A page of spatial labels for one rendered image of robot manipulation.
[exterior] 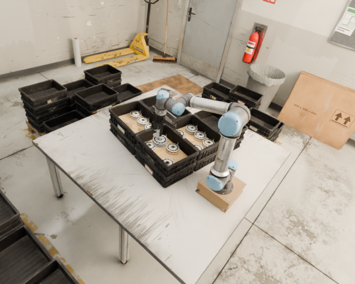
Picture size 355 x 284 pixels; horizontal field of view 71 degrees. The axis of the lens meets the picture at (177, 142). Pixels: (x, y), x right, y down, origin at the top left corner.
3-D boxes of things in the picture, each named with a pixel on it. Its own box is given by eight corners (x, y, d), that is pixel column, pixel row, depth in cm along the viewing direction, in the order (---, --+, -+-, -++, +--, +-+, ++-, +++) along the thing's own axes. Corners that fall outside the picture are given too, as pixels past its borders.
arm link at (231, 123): (229, 183, 165) (252, 110, 133) (218, 196, 154) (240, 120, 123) (213, 174, 170) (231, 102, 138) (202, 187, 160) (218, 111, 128)
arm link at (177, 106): (189, 101, 155) (175, 94, 159) (179, 107, 147) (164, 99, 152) (187, 112, 160) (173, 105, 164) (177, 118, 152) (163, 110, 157)
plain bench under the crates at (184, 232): (264, 198, 280) (291, 151, 236) (173, 328, 176) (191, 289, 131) (159, 130, 347) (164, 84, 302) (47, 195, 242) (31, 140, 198)
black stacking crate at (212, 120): (244, 138, 223) (248, 128, 216) (222, 149, 206) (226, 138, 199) (212, 115, 244) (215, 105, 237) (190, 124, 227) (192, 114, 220)
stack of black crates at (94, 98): (103, 113, 333) (102, 83, 305) (119, 124, 321) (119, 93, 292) (77, 124, 307) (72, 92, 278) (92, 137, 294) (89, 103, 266)
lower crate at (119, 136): (163, 144, 217) (164, 133, 209) (133, 157, 200) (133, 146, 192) (137, 120, 238) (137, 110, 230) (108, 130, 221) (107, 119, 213)
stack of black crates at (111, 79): (109, 92, 376) (107, 63, 347) (122, 101, 363) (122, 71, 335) (85, 101, 350) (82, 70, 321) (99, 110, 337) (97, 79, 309)
